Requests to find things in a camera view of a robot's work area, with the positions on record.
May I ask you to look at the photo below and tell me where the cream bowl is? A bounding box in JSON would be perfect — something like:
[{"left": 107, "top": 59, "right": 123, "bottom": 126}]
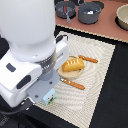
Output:
[{"left": 116, "top": 4, "right": 128, "bottom": 30}]

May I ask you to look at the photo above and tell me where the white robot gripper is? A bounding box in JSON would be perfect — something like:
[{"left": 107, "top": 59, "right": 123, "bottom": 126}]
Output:
[{"left": 0, "top": 35, "right": 69, "bottom": 107}]

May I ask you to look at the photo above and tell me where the wooden handled fork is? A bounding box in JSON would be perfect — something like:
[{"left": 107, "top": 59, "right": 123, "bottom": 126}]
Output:
[{"left": 60, "top": 78, "right": 85, "bottom": 90}]

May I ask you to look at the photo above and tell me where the tan round plate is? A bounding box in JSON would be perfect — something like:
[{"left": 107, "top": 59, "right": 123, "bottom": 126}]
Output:
[{"left": 57, "top": 55, "right": 84, "bottom": 79}]

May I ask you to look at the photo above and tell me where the light blue milk carton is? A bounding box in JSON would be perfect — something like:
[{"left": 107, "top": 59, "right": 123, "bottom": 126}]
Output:
[{"left": 42, "top": 89, "right": 56, "bottom": 105}]

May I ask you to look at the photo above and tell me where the small grey saucepan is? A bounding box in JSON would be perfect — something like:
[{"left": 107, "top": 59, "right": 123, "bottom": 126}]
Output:
[{"left": 55, "top": 1, "right": 75, "bottom": 23}]

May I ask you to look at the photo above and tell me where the large grey pot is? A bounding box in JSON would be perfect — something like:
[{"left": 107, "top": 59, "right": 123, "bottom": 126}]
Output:
[{"left": 78, "top": 2, "right": 102, "bottom": 24}]

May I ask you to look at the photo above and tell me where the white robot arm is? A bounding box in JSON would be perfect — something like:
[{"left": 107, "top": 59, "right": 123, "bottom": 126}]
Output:
[{"left": 0, "top": 0, "right": 69, "bottom": 107}]

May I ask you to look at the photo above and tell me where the beige woven placemat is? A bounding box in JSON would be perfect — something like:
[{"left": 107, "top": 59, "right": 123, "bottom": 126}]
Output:
[{"left": 37, "top": 31, "right": 115, "bottom": 128}]

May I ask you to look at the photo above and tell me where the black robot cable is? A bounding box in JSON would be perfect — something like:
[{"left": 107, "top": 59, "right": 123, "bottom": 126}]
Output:
[{"left": 0, "top": 99, "right": 36, "bottom": 116}]

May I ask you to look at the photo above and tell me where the wooden handled knife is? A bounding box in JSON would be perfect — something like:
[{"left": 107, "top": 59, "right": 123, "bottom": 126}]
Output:
[{"left": 78, "top": 55, "right": 98, "bottom": 63}]

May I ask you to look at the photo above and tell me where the yellow bread loaf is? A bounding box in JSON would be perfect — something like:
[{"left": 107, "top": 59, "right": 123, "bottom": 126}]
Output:
[{"left": 62, "top": 58, "right": 85, "bottom": 72}]

